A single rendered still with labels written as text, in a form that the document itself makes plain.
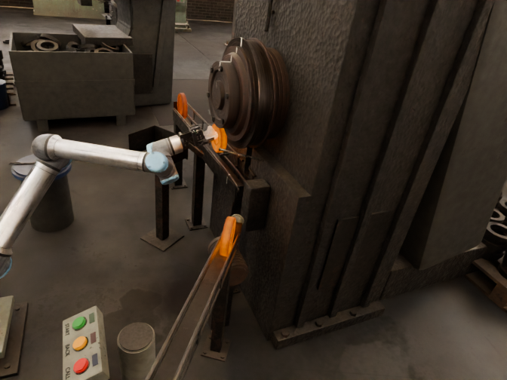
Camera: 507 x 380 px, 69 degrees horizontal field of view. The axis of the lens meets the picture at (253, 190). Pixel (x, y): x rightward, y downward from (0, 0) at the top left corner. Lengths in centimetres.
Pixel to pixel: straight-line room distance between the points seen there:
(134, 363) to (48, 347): 76
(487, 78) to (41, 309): 229
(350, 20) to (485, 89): 74
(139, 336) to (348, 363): 110
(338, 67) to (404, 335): 154
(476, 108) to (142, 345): 157
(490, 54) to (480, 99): 18
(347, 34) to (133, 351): 120
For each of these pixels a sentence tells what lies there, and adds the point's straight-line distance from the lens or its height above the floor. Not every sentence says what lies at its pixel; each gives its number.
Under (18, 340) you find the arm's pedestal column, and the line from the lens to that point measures 212.
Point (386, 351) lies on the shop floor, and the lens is 219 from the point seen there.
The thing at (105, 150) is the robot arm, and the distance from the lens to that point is 178.
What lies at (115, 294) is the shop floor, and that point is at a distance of 222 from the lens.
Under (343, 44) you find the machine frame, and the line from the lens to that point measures 128.
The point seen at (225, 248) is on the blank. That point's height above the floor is 71.
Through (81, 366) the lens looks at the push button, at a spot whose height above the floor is 61.
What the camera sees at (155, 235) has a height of 1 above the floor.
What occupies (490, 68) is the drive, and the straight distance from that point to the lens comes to 177.
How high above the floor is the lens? 161
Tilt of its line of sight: 31 degrees down
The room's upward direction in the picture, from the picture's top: 8 degrees clockwise
